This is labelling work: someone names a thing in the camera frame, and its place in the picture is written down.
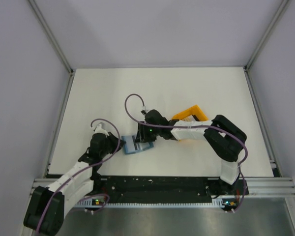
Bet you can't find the aluminium frame rail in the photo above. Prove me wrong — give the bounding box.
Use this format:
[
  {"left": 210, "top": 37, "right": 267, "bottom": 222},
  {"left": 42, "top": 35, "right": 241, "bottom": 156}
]
[{"left": 33, "top": 177, "right": 295, "bottom": 197}]

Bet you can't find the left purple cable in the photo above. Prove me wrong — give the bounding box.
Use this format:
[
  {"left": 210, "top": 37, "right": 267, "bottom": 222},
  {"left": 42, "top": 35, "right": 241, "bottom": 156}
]
[{"left": 35, "top": 119, "right": 121, "bottom": 234}]

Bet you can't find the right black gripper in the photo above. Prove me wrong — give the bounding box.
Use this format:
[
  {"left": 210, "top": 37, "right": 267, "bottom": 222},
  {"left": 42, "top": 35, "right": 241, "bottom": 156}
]
[{"left": 135, "top": 121, "right": 161, "bottom": 144}]

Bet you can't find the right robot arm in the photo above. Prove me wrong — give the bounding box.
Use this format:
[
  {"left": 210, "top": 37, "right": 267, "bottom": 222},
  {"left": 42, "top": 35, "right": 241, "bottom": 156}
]
[{"left": 134, "top": 110, "right": 247, "bottom": 195}]

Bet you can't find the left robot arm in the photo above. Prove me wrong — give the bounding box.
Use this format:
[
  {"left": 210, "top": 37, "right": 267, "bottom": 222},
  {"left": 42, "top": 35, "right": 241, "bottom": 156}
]
[{"left": 23, "top": 131, "right": 126, "bottom": 236}]

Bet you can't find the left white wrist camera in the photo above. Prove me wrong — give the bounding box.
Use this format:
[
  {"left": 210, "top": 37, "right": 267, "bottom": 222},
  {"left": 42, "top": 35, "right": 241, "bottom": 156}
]
[{"left": 91, "top": 122, "right": 108, "bottom": 136}]

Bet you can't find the purple cable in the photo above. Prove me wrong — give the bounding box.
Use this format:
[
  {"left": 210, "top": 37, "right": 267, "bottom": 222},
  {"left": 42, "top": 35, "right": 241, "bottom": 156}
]
[
  {"left": 124, "top": 93, "right": 249, "bottom": 213},
  {"left": 35, "top": 119, "right": 121, "bottom": 234}
]

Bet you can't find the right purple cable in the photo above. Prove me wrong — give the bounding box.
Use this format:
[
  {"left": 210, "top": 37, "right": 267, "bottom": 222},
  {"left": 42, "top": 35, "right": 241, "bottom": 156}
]
[{"left": 124, "top": 93, "right": 249, "bottom": 213}]

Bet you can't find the grey cable duct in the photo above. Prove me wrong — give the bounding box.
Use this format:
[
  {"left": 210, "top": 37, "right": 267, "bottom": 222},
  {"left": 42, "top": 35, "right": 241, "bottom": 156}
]
[{"left": 75, "top": 198, "right": 226, "bottom": 209}]

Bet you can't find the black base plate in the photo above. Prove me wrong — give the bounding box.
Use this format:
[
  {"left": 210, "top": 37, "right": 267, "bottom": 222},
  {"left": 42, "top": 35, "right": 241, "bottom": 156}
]
[{"left": 87, "top": 176, "right": 246, "bottom": 204}]

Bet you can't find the orange plastic card stand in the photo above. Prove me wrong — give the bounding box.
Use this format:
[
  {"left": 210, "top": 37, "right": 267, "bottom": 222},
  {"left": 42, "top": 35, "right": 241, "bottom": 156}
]
[{"left": 172, "top": 105, "right": 210, "bottom": 143}]

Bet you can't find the white credit card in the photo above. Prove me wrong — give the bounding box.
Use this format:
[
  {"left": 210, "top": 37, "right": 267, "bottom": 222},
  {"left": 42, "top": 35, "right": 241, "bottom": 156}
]
[{"left": 134, "top": 143, "right": 149, "bottom": 152}]

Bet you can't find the blue leather card holder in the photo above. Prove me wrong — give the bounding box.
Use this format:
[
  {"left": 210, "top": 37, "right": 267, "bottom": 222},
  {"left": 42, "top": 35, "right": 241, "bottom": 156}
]
[{"left": 121, "top": 135, "right": 154, "bottom": 155}]

